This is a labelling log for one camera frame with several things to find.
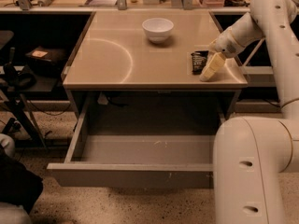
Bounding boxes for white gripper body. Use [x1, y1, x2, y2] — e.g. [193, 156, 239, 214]
[208, 32, 245, 58]

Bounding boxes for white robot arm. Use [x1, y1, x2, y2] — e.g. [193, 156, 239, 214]
[200, 0, 299, 224]

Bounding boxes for black box with label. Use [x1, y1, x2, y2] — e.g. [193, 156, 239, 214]
[25, 47, 67, 67]

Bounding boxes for black rxbar chocolate wrapper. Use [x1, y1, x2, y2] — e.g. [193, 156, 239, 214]
[192, 50, 208, 75]

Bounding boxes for grey open top drawer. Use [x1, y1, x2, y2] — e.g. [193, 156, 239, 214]
[48, 93, 221, 189]

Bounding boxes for white ceramic bowl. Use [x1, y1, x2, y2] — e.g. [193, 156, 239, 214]
[142, 18, 174, 44]

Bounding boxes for black headphones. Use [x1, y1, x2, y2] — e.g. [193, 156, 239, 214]
[3, 63, 36, 90]

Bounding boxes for grey cabinet table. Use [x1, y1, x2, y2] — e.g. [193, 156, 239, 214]
[64, 9, 247, 119]

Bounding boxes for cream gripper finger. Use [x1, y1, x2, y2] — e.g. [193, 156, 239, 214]
[200, 52, 226, 82]

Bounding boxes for person's dark clothing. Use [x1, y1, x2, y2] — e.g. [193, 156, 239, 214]
[0, 148, 43, 213]

